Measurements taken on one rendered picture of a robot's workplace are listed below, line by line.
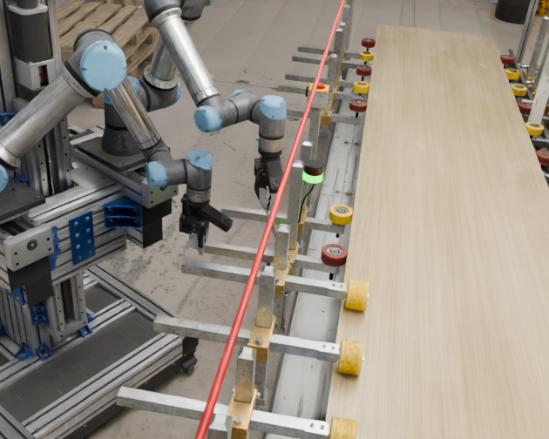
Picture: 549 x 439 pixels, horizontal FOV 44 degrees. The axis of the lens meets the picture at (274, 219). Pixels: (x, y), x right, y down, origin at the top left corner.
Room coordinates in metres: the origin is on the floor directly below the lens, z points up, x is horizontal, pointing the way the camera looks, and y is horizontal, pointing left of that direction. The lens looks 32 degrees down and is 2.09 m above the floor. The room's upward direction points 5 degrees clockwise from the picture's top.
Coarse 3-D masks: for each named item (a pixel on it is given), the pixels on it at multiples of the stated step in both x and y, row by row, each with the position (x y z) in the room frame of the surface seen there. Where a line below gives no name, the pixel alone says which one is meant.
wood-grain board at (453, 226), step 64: (384, 64) 3.56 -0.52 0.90; (448, 64) 3.65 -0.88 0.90; (384, 128) 2.72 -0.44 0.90; (448, 128) 2.77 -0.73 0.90; (512, 128) 2.84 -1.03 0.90; (384, 192) 2.14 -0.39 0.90; (448, 192) 2.18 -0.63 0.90; (512, 192) 2.22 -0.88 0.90; (384, 256) 1.73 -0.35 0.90; (448, 256) 1.76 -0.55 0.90; (512, 256) 1.80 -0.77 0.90; (384, 320) 1.43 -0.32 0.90; (448, 320) 1.45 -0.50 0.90; (512, 320) 1.48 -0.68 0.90; (384, 384) 1.19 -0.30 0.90; (448, 384) 1.21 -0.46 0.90; (512, 384) 1.22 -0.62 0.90
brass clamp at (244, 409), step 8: (256, 392) 1.06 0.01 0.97; (232, 400) 1.03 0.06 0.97; (232, 408) 1.01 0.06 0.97; (240, 408) 1.01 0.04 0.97; (248, 408) 1.01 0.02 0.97; (232, 416) 0.99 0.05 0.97; (248, 416) 0.99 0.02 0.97; (232, 424) 0.97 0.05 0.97; (248, 424) 0.98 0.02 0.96; (232, 432) 0.96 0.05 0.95; (240, 432) 0.96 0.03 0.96; (248, 432) 0.98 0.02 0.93
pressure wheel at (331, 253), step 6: (324, 246) 1.76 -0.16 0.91; (330, 246) 1.76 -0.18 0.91; (336, 246) 1.76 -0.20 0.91; (324, 252) 1.72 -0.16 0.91; (330, 252) 1.73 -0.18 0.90; (336, 252) 1.73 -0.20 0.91; (342, 252) 1.73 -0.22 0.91; (324, 258) 1.71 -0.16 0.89; (330, 258) 1.70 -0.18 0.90; (336, 258) 1.70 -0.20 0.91; (342, 258) 1.70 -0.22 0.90; (330, 264) 1.70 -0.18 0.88; (336, 264) 1.70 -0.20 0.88; (342, 264) 1.71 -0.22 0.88; (330, 276) 1.73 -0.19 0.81
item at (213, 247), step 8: (208, 240) 1.80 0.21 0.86; (208, 248) 1.77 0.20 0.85; (216, 248) 1.77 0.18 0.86; (224, 248) 1.76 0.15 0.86; (232, 248) 1.76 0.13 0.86; (240, 248) 1.77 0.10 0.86; (248, 248) 1.77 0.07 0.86; (256, 248) 1.78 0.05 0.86; (232, 256) 1.76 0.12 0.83; (240, 256) 1.76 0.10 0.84; (248, 256) 1.75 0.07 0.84; (264, 256) 1.75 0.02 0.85; (272, 256) 1.74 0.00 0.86; (296, 256) 1.75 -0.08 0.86; (304, 256) 1.76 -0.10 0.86; (296, 264) 1.73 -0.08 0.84; (304, 264) 1.73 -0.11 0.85; (312, 264) 1.73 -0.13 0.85; (320, 264) 1.72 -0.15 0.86; (328, 272) 1.72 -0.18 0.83; (336, 272) 1.72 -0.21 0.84
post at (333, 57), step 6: (330, 54) 3.05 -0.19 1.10; (330, 60) 3.02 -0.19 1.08; (336, 60) 3.01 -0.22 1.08; (330, 66) 3.02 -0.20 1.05; (330, 72) 3.02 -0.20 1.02; (330, 78) 3.02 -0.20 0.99; (330, 84) 3.02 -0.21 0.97; (330, 90) 3.02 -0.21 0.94; (330, 96) 3.01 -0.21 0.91; (330, 102) 3.01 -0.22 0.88; (330, 108) 3.01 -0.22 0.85; (324, 126) 3.02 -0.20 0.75
